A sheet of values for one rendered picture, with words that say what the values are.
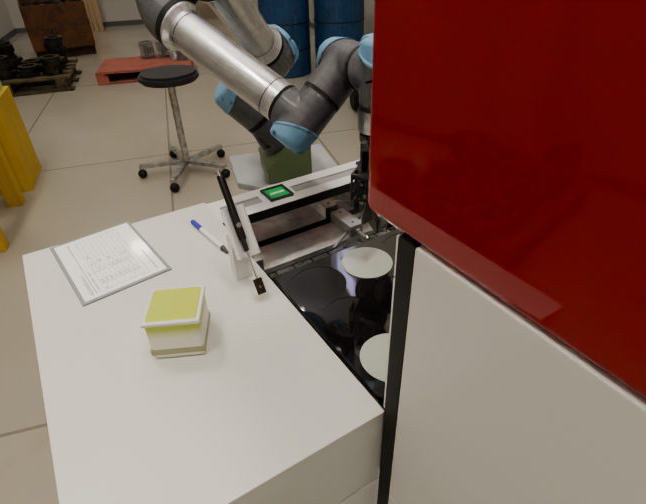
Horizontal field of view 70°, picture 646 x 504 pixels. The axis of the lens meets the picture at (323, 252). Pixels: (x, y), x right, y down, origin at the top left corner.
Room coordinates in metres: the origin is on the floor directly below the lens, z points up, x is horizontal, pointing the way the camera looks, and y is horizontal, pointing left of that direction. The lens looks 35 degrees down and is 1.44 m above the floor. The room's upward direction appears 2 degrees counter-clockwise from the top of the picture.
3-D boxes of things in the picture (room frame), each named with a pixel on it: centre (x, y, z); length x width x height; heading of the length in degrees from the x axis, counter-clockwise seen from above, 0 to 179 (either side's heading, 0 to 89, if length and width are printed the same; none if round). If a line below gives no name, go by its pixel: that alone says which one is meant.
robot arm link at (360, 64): (0.78, -0.10, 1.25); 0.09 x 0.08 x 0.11; 30
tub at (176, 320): (0.48, 0.20, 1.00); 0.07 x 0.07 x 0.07; 5
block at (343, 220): (0.89, -0.05, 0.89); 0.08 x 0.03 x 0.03; 31
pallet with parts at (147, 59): (6.02, 2.08, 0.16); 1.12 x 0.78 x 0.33; 105
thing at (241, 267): (0.61, 0.13, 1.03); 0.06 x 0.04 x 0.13; 31
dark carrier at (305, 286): (0.64, -0.14, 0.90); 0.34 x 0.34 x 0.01; 31
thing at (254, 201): (0.98, -0.01, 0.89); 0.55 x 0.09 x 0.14; 121
